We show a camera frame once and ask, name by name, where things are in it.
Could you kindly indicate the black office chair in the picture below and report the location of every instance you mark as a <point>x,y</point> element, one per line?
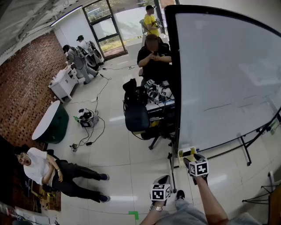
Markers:
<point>137,118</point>

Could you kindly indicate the person's right forearm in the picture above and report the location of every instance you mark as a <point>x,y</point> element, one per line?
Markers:
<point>209,202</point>

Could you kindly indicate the person's black shoe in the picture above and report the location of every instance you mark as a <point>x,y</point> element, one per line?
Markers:
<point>180,195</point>

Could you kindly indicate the round white-topped green table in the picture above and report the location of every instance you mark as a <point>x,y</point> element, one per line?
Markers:
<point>47,123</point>

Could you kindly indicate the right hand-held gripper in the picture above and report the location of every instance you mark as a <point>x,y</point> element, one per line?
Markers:
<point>198,169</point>

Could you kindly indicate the black tripod stand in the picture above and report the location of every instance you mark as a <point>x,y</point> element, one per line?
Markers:
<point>172,171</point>

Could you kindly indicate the floor equipment pile with headphones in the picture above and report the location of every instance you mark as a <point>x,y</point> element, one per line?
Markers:
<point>86,119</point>

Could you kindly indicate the black backpack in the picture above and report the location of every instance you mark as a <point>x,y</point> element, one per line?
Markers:
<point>130,85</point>

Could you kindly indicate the yellow whiteboard eraser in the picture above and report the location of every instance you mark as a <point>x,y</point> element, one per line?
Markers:
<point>181,160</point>

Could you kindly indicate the large black-framed whiteboard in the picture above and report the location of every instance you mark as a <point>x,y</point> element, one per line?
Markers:
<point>219,77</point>

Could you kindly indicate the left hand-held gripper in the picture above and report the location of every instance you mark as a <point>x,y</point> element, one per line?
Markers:
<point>160,193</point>

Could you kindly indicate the black-framed glass door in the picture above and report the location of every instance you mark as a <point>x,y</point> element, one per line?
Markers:
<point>105,30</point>

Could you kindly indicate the person's left forearm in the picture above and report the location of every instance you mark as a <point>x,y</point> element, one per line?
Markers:
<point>151,217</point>

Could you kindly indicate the white cabinet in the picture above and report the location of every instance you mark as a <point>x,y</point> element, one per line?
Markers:
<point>62,84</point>

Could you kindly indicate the black metal-frame chair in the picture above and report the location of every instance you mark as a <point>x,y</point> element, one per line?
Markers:
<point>270,197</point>

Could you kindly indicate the white power strip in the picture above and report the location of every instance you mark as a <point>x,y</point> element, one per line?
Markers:
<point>131,67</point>
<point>94,100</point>

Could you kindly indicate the small gripper device on floor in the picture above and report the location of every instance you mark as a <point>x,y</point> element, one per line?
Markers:
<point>73,147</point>

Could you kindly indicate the spare hand-held gripper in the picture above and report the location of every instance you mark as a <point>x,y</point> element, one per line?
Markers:
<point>163,93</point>
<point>151,86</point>

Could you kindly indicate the person's legs in grey jeans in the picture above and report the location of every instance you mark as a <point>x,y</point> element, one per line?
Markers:
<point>186,215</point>

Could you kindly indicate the silver wristwatch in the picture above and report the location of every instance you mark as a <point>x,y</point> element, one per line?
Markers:
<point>156,208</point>

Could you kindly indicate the linear ceiling light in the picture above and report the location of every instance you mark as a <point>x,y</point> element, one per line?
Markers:
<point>65,16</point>

